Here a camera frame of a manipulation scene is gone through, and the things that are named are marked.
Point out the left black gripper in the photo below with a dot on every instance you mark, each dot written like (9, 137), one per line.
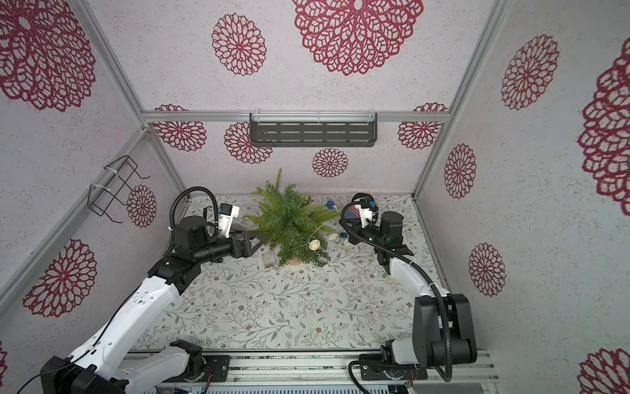
(246, 249)

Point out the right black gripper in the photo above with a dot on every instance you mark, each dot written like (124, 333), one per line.
(364, 201)

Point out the small green christmas tree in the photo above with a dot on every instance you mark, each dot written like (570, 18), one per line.
(288, 216)

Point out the white ball string lights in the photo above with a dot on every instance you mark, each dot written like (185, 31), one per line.
(314, 242)

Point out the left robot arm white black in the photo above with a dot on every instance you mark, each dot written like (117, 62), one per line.
(96, 366)

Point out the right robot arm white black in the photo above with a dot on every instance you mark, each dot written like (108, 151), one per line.
(442, 329)

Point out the plush doll striped shirt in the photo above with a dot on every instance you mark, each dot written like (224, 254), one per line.
(352, 211)

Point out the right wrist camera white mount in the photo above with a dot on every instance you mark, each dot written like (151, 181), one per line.
(368, 209)

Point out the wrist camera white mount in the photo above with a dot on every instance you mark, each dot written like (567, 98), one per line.
(226, 215)
(368, 209)

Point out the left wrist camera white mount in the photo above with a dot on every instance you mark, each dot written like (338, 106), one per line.
(226, 215)

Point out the dark grey slotted wall shelf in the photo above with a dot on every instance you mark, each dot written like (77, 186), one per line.
(317, 130)

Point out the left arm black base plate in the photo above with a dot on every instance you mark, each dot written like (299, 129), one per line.
(214, 369)

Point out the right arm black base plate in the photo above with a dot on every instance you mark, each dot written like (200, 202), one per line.
(374, 368)

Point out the black wire wall rack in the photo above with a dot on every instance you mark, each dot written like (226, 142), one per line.
(101, 196)

